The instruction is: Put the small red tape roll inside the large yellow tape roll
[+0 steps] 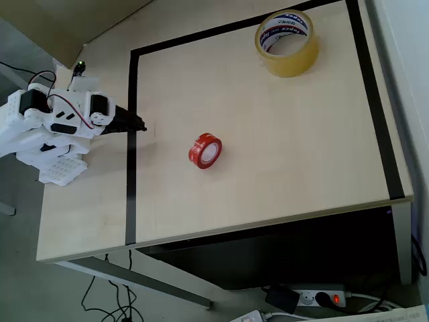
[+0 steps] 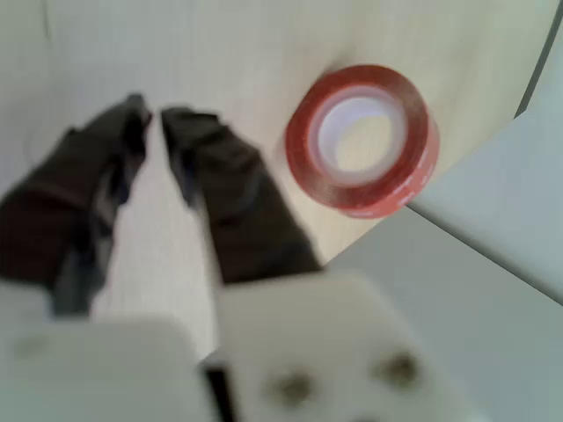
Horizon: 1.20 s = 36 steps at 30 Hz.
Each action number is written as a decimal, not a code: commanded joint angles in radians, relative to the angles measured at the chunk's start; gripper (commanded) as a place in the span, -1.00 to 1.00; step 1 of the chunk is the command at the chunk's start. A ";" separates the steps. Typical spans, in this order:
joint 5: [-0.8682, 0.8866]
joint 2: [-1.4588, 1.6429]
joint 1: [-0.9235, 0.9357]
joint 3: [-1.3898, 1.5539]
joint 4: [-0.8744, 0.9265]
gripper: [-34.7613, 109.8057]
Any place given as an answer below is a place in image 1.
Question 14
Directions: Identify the black looped cable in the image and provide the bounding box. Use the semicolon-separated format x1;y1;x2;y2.
410;233;428;278

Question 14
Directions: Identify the grey slanted table bar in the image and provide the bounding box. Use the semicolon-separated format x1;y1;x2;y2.
55;254;213;310

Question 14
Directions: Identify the white power cable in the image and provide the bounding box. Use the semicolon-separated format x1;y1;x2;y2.
345;292;398;313

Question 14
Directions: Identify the wrist camera with green light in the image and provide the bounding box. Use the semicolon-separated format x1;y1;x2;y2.
68;60;100;92

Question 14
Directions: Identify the long black tape strip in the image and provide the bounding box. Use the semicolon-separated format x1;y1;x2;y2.
125;50;140;246
130;0;346;61
345;0;406;199

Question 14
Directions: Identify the white perforated base plate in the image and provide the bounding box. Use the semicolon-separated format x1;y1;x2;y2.
38;157;88;187

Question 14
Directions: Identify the black panel under table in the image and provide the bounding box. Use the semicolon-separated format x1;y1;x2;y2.
137;206;402;291

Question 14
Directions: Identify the grey desk leg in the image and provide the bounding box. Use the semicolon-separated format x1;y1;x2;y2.
0;62;27;91

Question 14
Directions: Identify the grey upright table leg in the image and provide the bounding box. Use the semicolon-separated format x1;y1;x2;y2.
390;203;413;286

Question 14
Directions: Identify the red tape roll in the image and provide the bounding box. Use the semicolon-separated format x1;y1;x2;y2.
187;132;223;170

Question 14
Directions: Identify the printed paper sheet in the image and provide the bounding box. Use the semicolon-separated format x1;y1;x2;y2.
308;303;429;322

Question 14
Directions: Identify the small white power strip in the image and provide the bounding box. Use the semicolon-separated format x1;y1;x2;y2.
230;309;264;322

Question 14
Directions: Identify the red white servo cable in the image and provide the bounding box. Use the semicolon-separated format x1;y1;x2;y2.
27;70;56;92
46;95;97;130

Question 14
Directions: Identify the thin black floor cable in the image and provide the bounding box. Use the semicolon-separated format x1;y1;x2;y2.
80;274;117;322
104;248;141;322

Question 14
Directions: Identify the yellow tape roll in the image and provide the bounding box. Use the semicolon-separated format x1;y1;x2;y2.
255;9;320;78

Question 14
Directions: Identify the black power adapter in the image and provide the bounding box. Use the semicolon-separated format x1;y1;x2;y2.
265;284;300;315

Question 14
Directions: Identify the black round plug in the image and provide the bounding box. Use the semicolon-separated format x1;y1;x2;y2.
314;291;332;308

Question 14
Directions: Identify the white power strip red switch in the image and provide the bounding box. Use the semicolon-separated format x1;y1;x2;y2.
290;284;348;309

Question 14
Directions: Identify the grey desk foot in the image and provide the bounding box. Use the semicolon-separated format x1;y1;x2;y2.
0;200;17;217

